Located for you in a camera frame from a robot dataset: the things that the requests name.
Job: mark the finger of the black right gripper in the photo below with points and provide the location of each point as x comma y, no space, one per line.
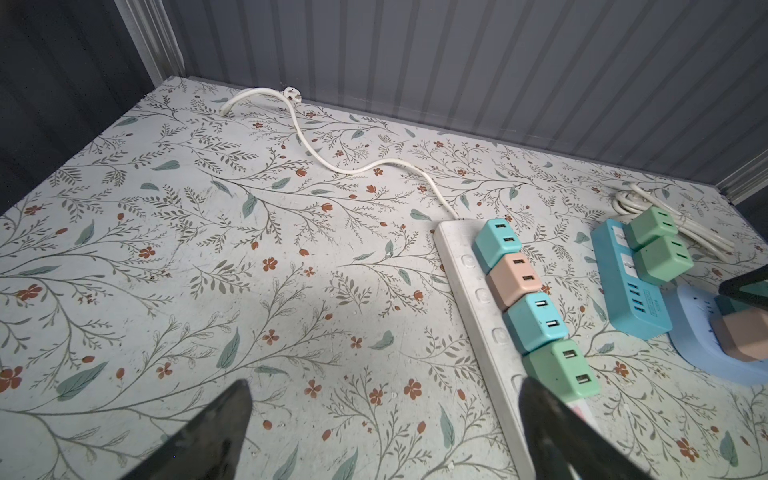
749,288

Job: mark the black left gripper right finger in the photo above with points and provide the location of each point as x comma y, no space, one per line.
562,445

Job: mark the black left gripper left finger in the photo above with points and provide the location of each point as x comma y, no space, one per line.
208,446

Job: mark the teal charger plug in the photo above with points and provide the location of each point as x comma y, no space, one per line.
534,321
728,305
495,240

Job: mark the pink charger plug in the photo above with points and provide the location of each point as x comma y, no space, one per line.
743,335
512,278

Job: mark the green charger plug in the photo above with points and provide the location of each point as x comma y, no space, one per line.
561,367
662,260
648,226

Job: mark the teal power strip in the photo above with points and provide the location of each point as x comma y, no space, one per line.
634,306

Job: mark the white multicolour power strip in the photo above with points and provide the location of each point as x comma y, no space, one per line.
500,363

